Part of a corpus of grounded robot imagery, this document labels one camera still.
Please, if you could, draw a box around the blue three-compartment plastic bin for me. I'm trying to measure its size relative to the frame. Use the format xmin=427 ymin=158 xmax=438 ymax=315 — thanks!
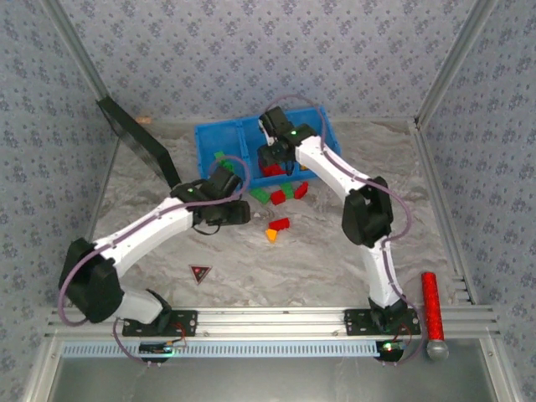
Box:
xmin=193 ymin=106 xmax=343 ymax=192

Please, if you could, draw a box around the black triangular badge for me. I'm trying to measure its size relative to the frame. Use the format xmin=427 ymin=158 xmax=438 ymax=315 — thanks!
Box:
xmin=188 ymin=264 xmax=214 ymax=286

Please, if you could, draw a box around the black flat panel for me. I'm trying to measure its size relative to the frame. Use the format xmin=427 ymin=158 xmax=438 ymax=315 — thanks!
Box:
xmin=96 ymin=95 xmax=183 ymax=188

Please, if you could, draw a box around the red glitter toy microphone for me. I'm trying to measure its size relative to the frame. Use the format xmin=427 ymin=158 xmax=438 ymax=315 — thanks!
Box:
xmin=420 ymin=271 xmax=450 ymax=362

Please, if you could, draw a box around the long aluminium base rail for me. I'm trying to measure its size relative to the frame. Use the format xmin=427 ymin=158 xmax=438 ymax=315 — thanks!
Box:
xmin=44 ymin=305 xmax=502 ymax=340

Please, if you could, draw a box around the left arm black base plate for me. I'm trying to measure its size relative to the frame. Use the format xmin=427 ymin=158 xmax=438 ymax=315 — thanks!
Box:
xmin=121 ymin=310 xmax=198 ymax=338

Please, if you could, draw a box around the aluminium table side rail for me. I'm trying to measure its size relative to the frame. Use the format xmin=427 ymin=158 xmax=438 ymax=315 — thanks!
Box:
xmin=65 ymin=140 xmax=122 ymax=306
xmin=408 ymin=121 xmax=478 ymax=305

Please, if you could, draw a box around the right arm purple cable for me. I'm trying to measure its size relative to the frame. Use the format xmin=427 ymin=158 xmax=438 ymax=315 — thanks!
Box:
xmin=267 ymin=94 xmax=422 ymax=366

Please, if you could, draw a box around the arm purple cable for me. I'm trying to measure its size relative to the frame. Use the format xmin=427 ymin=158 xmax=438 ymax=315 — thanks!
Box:
xmin=267 ymin=94 xmax=422 ymax=366
xmin=57 ymin=157 xmax=253 ymax=366

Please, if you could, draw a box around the slotted grey cable duct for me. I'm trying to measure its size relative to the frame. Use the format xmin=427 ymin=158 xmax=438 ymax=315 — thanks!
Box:
xmin=61 ymin=339 xmax=383 ymax=358

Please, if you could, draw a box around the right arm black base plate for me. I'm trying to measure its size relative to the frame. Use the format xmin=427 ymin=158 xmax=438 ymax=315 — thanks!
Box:
xmin=343 ymin=309 xmax=421 ymax=336

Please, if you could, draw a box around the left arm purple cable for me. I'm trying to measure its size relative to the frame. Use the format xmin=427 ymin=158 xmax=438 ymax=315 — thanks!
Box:
xmin=57 ymin=157 xmax=253 ymax=366

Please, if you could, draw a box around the aluminium frame post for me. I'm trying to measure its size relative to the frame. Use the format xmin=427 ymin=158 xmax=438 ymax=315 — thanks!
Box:
xmin=414 ymin=0 xmax=500 ymax=126
xmin=41 ymin=0 xmax=111 ymax=100

